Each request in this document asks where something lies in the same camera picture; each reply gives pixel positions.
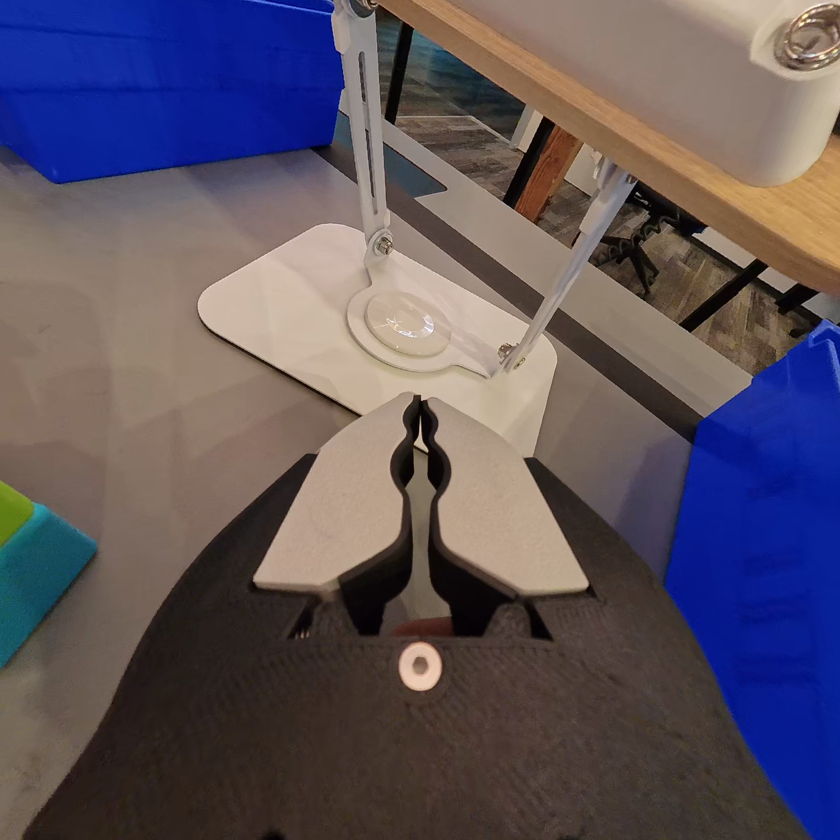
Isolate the green block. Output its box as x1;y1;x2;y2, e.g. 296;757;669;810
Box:
0;480;34;546

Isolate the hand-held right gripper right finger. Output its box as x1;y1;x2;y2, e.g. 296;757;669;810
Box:
420;395;590;637

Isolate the white plastic mount with ring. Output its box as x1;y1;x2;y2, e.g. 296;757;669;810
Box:
453;0;840;188

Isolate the wooden shelf board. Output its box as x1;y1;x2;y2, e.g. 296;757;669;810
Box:
377;0;840;332

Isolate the black office chair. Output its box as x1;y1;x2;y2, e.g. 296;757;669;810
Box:
591;217;660;296

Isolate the grey desk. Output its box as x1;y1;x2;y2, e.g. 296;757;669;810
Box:
0;92;752;840

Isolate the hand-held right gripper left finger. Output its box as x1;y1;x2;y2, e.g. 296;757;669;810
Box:
251;392;421;637

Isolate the teal block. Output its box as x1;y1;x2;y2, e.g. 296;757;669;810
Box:
0;502;99;669

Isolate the white metal stand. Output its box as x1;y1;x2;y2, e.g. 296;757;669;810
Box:
197;0;637;454

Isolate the clear round gel pad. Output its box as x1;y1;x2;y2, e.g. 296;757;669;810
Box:
365;290;454;358

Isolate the blue plastic bin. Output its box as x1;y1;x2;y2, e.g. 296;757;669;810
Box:
0;0;358;185
665;320;840;840

